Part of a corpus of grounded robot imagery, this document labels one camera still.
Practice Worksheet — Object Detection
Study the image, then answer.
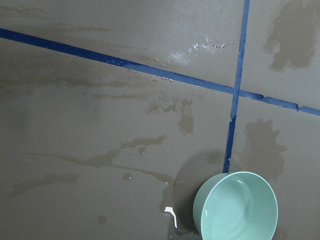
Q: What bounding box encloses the mint green bowl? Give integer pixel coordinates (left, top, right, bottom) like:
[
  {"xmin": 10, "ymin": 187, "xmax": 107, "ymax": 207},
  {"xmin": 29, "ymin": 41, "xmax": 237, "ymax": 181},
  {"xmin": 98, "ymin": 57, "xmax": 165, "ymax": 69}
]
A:
[{"xmin": 192, "ymin": 171, "xmax": 278, "ymax": 240}]

